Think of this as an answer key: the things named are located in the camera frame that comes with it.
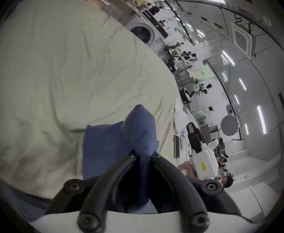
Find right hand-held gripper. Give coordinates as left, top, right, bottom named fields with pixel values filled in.
left=186, top=122, right=221, bottom=180

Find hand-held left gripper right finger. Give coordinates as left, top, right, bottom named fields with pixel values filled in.
left=150, top=153, right=242, bottom=231

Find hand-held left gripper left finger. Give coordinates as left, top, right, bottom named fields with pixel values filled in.
left=45, top=153, right=137, bottom=231

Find dark blue shirt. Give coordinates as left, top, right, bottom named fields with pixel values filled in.
left=82, top=104, right=161, bottom=214

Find person's right hand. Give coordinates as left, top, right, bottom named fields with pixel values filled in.
left=177, top=161, right=201, bottom=179

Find silver laptop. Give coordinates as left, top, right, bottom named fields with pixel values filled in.
left=173, top=134, right=183, bottom=159

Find white cloth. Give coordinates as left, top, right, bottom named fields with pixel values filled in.
left=174, top=98, right=194, bottom=131

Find round grey reflector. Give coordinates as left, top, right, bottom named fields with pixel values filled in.
left=220, top=114, right=239, bottom=137

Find person's body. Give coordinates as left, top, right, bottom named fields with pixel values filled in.
left=216, top=154, right=235, bottom=189

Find white washing machine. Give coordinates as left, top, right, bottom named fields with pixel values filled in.
left=127, top=17, right=156, bottom=45

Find bed with beige sheet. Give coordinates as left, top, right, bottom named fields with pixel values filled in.
left=0, top=0, right=196, bottom=201

